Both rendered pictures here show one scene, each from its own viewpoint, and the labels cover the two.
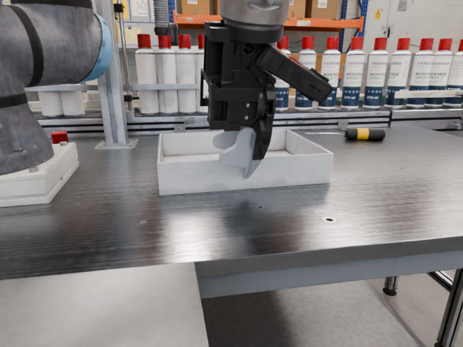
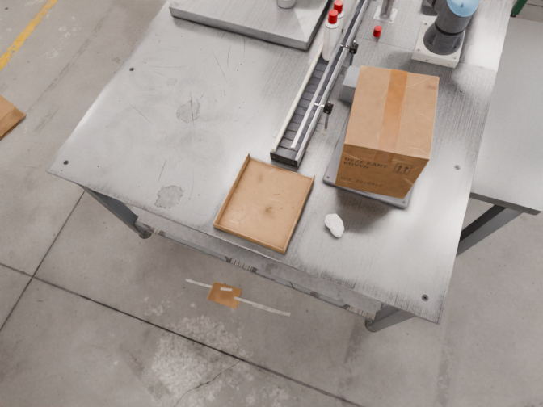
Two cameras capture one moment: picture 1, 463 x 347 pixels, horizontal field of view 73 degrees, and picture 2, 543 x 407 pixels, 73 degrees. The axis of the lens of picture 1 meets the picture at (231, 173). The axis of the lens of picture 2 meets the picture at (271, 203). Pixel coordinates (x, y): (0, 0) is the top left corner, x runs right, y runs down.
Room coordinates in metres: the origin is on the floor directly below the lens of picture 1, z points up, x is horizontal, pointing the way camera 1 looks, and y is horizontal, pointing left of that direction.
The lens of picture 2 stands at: (0.36, 1.72, 2.02)
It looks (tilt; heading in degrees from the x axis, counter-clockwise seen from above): 66 degrees down; 309
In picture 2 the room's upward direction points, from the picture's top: 8 degrees counter-clockwise
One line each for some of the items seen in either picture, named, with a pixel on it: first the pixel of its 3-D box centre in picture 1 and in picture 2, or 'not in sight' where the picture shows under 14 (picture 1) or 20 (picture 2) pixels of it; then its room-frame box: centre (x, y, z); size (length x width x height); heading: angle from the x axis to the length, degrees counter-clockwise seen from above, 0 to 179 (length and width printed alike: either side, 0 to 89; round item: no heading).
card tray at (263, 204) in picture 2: not in sight; (265, 200); (0.71, 1.32, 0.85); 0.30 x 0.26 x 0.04; 99
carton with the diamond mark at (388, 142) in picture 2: not in sight; (383, 134); (0.46, 0.97, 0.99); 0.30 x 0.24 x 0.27; 107
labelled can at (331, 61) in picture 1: (329, 74); not in sight; (0.97, -0.29, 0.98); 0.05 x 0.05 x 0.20
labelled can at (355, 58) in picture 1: (353, 74); not in sight; (0.99, -0.36, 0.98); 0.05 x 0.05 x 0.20
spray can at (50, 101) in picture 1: (46, 76); (345, 4); (0.85, 0.48, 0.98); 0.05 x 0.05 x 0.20
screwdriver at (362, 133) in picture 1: (343, 133); not in sight; (0.79, -0.29, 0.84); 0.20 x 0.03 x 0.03; 85
